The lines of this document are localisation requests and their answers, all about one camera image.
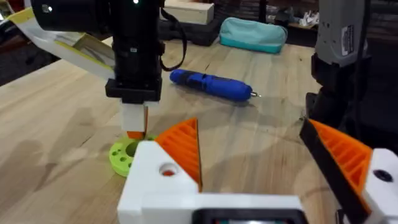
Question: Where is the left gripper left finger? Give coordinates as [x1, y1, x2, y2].
[117, 117, 203, 224]

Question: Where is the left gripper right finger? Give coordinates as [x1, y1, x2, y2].
[299, 118, 398, 224]

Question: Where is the blue electric screwdriver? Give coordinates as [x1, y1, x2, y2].
[169, 68, 262, 103]

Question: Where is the green disc with holes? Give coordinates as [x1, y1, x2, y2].
[108, 133, 159, 178]

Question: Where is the black case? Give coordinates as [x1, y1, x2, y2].
[157, 17, 222, 47]

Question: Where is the white and yellow cardboard box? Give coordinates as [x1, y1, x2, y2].
[6, 7, 116, 81]

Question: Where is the cream box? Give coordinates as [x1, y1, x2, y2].
[159, 0, 215, 26]

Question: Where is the teal zip pouch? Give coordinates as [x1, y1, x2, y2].
[218, 17, 289, 55]

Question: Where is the crumpled white paper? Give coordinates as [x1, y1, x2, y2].
[298, 10, 320, 27]

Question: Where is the black cable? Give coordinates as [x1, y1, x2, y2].
[159, 7, 188, 73]

